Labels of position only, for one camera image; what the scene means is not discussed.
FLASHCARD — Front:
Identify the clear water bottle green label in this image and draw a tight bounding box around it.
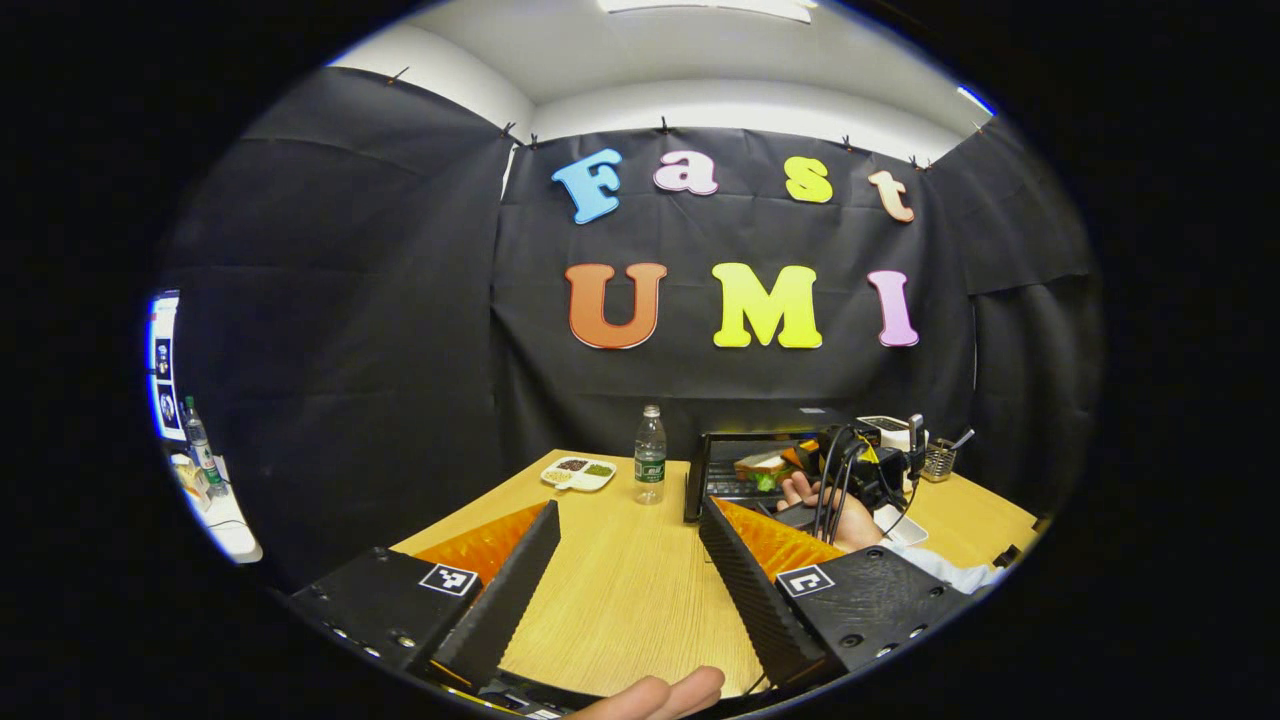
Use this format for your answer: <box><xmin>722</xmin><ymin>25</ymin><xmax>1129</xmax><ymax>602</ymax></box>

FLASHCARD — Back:
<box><xmin>634</xmin><ymin>405</ymin><xmax>668</xmax><ymax>505</ymax></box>

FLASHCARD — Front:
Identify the long ceiling light panel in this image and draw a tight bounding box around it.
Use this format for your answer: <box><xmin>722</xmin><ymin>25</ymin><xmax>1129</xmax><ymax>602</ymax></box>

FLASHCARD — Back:
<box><xmin>600</xmin><ymin>0</ymin><xmax>816</xmax><ymax>24</ymax></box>

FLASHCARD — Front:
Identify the white rectangular plate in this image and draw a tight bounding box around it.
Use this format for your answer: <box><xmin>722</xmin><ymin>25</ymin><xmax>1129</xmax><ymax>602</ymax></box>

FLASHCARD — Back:
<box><xmin>873</xmin><ymin>503</ymin><xmax>931</xmax><ymax>547</ymax></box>

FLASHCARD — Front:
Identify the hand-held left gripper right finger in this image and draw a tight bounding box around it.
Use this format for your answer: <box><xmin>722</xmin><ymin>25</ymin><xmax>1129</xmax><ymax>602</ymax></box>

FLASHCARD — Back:
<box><xmin>698</xmin><ymin>497</ymin><xmax>976</xmax><ymax>689</ymax></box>

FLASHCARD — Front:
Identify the clear drink bottle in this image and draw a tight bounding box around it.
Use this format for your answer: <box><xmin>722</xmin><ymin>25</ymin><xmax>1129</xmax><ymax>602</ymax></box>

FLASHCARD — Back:
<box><xmin>182</xmin><ymin>397</ymin><xmax>228</xmax><ymax>493</ymax></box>

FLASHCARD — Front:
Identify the clear utensil holder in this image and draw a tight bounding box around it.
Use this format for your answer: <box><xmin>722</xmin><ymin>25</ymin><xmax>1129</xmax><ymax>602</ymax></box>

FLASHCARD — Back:
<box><xmin>920</xmin><ymin>430</ymin><xmax>976</xmax><ymax>484</ymax></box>

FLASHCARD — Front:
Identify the black backdrop cloth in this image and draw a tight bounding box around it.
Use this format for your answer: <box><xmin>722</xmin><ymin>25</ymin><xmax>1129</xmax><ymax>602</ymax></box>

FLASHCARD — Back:
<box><xmin>160</xmin><ymin>68</ymin><xmax>1106</xmax><ymax>591</ymax></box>

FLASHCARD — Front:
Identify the black electric oven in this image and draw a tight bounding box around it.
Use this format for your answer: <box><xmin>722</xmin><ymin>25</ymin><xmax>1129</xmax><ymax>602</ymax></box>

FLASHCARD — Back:
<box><xmin>685</xmin><ymin>405</ymin><xmax>856</xmax><ymax>523</ymax></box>

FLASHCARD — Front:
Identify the white side table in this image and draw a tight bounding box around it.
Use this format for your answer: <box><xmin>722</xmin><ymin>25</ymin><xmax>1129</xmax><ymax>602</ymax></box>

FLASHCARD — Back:
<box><xmin>168</xmin><ymin>450</ymin><xmax>264</xmax><ymax>564</ymax></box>

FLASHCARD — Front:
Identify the white toaster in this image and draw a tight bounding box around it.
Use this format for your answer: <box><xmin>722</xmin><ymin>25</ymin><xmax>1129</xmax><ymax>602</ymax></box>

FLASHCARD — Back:
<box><xmin>858</xmin><ymin>415</ymin><xmax>913</xmax><ymax>453</ymax></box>

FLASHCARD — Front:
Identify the wall poster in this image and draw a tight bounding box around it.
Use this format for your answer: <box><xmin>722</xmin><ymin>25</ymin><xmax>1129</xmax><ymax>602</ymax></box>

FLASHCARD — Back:
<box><xmin>148</xmin><ymin>290</ymin><xmax>183</xmax><ymax>443</ymax></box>

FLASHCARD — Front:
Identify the white divided seasoning dish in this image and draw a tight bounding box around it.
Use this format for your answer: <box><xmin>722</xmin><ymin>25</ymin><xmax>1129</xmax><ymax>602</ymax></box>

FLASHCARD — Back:
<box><xmin>540</xmin><ymin>457</ymin><xmax>617</xmax><ymax>493</ymax></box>

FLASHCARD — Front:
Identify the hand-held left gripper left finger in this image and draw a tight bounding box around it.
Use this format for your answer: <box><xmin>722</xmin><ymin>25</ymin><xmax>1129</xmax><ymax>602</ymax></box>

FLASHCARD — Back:
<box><xmin>285</xmin><ymin>500</ymin><xmax>561</xmax><ymax>691</ymax></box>

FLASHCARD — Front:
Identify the sandwich with lettuce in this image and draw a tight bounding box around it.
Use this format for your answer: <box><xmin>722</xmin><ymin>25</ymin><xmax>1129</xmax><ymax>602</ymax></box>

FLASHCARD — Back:
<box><xmin>733</xmin><ymin>450</ymin><xmax>803</xmax><ymax>492</ymax></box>

